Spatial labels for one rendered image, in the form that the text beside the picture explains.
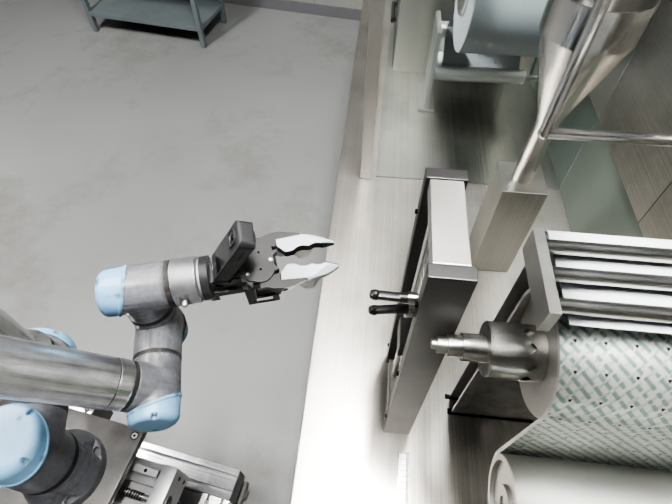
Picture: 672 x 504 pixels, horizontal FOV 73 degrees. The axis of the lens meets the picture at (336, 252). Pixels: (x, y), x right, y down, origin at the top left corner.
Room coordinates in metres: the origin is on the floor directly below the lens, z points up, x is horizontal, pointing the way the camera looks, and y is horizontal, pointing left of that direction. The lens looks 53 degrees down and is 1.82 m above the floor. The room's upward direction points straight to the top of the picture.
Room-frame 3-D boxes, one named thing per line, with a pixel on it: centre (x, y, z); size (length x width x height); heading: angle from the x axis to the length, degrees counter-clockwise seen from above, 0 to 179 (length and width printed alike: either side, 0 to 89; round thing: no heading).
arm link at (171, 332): (0.36, 0.30, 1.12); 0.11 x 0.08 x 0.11; 11
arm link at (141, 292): (0.38, 0.31, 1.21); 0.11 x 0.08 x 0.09; 101
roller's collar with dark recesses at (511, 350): (0.22, -0.20, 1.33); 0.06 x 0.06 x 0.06; 84
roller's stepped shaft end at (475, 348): (0.23, -0.14, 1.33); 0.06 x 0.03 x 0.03; 84
